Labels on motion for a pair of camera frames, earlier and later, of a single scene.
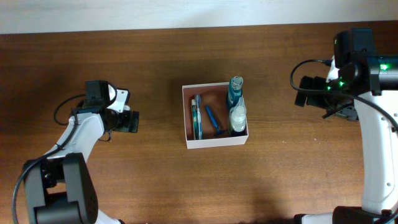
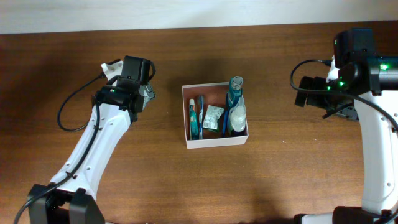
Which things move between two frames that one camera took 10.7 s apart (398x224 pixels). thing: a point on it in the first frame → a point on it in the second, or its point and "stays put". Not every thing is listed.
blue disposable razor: x=217 y=130 → x=225 y=122
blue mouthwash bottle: x=234 y=92 stays put
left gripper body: x=123 y=122 → x=148 y=92
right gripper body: x=340 y=104 stays put
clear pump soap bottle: x=238 y=116 stays put
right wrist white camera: x=333 y=73 stays put
